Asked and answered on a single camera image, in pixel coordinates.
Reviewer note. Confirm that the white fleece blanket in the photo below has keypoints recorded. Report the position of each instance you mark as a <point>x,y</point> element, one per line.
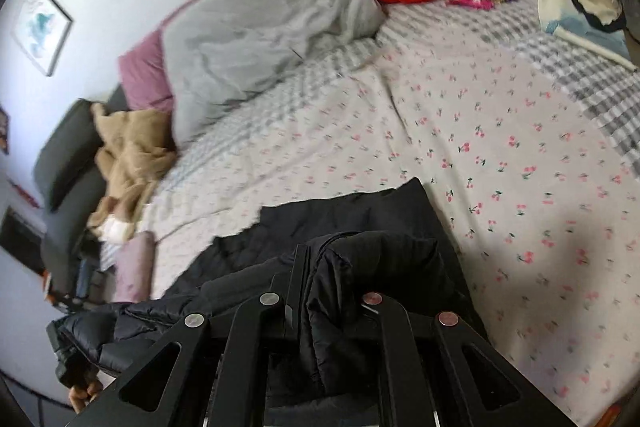
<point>115,228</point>

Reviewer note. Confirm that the pink floral blanket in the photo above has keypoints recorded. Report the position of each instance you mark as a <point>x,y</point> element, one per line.
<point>135,267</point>

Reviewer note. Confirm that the red wall decoration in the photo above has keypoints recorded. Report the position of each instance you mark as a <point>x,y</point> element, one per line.
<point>4,132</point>

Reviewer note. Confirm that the black puffer jacket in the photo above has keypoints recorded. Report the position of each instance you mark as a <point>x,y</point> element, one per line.
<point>350,267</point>

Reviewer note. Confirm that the dark grey sofa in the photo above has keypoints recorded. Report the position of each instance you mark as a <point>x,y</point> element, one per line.
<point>75,157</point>

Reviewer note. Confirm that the framed blue picture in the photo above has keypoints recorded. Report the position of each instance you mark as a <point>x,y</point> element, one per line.
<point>42,27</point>

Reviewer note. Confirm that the pale blue cloth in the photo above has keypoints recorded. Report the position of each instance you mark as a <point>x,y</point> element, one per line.
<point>600,42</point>

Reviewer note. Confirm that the grey checked sheet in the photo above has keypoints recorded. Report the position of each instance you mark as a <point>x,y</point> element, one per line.
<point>450,22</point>

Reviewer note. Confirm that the grey duvet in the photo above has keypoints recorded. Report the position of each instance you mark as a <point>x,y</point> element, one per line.
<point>260,32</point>

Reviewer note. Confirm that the mauve pillow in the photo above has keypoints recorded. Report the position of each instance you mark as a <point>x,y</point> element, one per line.
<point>145,77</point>

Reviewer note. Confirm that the beige quilted coat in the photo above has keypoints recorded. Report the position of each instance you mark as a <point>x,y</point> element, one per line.
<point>130,147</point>

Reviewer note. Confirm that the cherry print bedsheet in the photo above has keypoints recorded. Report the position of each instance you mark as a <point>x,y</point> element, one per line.
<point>500,207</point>

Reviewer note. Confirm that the person's left hand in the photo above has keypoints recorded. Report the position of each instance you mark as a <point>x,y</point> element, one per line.
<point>82,399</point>

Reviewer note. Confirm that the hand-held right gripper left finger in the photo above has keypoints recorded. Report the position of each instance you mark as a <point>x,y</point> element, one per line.
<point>250,347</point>

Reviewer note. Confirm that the black screen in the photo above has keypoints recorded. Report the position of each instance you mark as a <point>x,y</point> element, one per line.
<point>20,242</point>

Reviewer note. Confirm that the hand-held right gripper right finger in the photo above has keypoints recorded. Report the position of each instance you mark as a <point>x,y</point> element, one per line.
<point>400,357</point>

